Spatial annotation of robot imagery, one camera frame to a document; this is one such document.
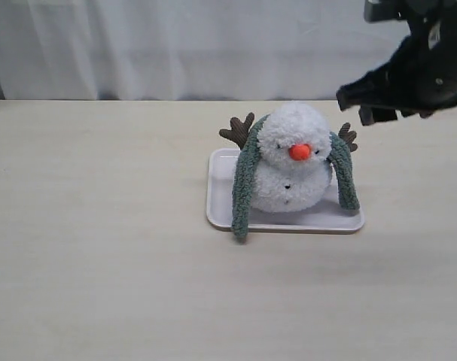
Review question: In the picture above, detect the white backdrop curtain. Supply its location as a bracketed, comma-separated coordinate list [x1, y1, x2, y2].
[0, 1, 409, 101]

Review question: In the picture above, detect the green fuzzy scarf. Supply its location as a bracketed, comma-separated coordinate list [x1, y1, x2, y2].
[230, 114, 361, 244]

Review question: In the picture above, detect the white plush snowman toy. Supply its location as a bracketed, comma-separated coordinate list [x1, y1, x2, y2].
[218, 103, 358, 215]

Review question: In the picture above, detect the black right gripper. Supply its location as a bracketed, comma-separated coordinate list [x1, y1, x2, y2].
[336, 1, 457, 126]

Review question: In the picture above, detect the white square tray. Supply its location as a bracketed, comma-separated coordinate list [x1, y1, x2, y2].
[206, 148, 365, 234]

